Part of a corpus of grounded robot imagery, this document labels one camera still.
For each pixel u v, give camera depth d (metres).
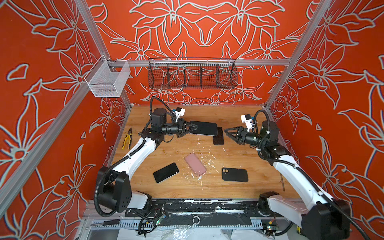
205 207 0.74
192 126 0.71
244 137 0.64
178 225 0.70
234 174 0.86
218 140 0.97
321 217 0.37
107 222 0.70
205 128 0.70
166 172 0.85
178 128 0.67
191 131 0.70
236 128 0.65
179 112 0.72
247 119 0.68
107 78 0.93
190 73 1.01
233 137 0.65
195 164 0.89
